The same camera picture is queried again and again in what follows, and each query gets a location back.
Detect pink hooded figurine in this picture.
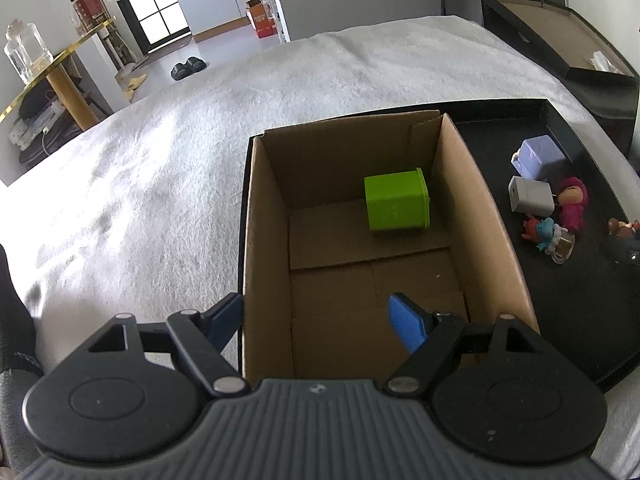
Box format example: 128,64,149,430
556,176,590,236

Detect blue figurine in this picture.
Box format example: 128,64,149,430
521,215,576,264

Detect black framed glass door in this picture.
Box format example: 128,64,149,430
97,0,193,53

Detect white power strip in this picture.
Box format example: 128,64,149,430
9,102,66,148

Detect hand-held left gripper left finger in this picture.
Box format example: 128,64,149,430
47,292,251,396

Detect orange cardboard box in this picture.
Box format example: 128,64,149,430
245,0,277,39

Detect white crumpled tissue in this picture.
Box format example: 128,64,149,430
590,51,622,74

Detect person's leg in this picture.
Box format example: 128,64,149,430
0,242,46,480

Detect green plastic box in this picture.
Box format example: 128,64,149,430
363,167,432,233

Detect brown-haired figurine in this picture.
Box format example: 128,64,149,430
607,217,640,238

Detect clear glass jar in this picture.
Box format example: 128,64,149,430
4,20,55,86

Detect black shallow tray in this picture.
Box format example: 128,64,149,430
239,99,640,393

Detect brown cardboard box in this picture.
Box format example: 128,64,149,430
240,110,541,381

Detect gold round table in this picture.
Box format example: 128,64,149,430
0,15,118,132

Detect yellow slipper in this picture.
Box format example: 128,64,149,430
122,72,148,102

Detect white floor stand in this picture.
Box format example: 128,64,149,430
115,25,151,81

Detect white low cabinet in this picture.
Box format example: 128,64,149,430
167,0,261,43

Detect lavender plastic box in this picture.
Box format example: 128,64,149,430
511,136,567,181

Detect white charger plug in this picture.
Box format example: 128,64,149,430
508,175,557,216

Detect red tin can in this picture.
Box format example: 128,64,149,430
74,0,108,33

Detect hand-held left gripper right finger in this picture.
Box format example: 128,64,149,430
385,292,598,396

